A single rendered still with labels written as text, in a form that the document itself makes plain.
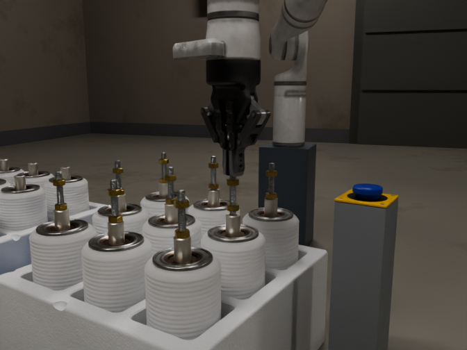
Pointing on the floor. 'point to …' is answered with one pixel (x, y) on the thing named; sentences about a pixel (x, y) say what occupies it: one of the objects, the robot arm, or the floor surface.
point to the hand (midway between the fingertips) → (233, 162)
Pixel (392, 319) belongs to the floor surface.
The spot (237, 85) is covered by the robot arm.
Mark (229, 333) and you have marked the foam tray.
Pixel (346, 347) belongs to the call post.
